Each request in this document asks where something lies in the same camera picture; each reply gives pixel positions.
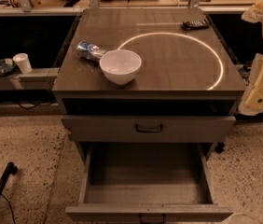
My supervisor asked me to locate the open lower grey drawer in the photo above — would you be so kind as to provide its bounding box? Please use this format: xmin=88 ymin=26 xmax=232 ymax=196
xmin=65 ymin=143 xmax=232 ymax=224

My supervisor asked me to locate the black remote on cabinet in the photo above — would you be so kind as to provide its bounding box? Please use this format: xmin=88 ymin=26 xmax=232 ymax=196
xmin=182 ymin=20 xmax=209 ymax=30

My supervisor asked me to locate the closed upper grey drawer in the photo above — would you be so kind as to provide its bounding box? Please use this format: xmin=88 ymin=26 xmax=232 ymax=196
xmin=62 ymin=115 xmax=235 ymax=143

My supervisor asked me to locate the black lower drawer handle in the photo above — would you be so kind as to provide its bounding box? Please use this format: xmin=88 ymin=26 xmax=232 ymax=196
xmin=139 ymin=214 xmax=166 ymax=224

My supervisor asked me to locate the dark round dish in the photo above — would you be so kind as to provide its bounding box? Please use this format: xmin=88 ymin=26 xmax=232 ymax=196
xmin=0 ymin=58 xmax=16 ymax=77

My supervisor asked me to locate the black upper drawer handle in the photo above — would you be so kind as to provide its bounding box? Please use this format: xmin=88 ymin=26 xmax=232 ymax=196
xmin=134 ymin=124 xmax=163 ymax=133

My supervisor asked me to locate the white bowl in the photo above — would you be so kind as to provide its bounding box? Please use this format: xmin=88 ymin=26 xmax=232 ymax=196
xmin=99 ymin=49 xmax=142 ymax=85

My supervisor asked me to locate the grey drawer cabinet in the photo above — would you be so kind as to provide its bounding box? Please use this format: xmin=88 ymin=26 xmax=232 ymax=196
xmin=52 ymin=7 xmax=245 ymax=156

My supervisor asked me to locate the black drawer handle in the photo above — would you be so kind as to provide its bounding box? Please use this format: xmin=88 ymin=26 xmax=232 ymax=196
xmin=134 ymin=124 xmax=163 ymax=133
xmin=139 ymin=214 xmax=166 ymax=224

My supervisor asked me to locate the white paper cup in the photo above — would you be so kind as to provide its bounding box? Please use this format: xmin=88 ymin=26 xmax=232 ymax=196
xmin=13 ymin=53 xmax=32 ymax=74

